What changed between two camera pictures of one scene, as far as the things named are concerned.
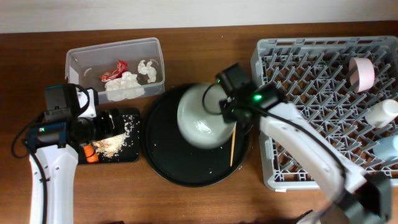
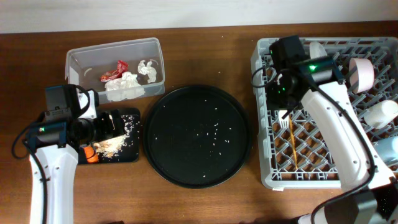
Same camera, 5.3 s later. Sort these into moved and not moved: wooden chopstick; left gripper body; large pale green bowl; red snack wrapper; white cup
Moved: wooden chopstick; large pale green bowl
Not moved: white cup; left gripper body; red snack wrapper
